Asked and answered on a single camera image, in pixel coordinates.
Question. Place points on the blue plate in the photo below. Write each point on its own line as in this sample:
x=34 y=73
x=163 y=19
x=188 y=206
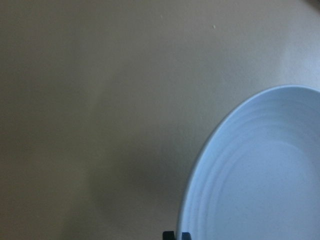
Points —
x=258 y=175

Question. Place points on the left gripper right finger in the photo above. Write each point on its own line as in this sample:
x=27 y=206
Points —
x=186 y=236

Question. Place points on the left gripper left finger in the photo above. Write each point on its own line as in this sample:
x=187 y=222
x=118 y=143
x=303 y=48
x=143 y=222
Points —
x=168 y=235

